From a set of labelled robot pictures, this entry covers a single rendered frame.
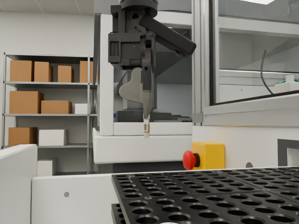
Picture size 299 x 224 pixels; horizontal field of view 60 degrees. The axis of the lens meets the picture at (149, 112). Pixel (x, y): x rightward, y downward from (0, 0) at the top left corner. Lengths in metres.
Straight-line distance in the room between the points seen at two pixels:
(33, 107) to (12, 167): 4.00
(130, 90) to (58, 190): 0.23
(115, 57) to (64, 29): 4.37
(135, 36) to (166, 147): 0.63
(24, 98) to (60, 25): 1.42
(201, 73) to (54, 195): 0.46
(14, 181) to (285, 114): 0.33
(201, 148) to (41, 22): 4.57
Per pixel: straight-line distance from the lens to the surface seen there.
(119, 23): 0.51
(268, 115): 0.42
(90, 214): 0.31
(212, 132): 0.59
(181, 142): 1.04
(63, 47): 4.74
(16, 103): 4.30
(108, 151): 0.98
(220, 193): 0.21
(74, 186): 0.30
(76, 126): 4.52
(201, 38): 0.67
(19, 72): 4.34
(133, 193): 0.20
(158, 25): 0.50
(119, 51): 0.47
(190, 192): 0.20
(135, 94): 0.46
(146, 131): 0.48
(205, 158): 0.52
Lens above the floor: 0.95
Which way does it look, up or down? 2 degrees up
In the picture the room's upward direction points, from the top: straight up
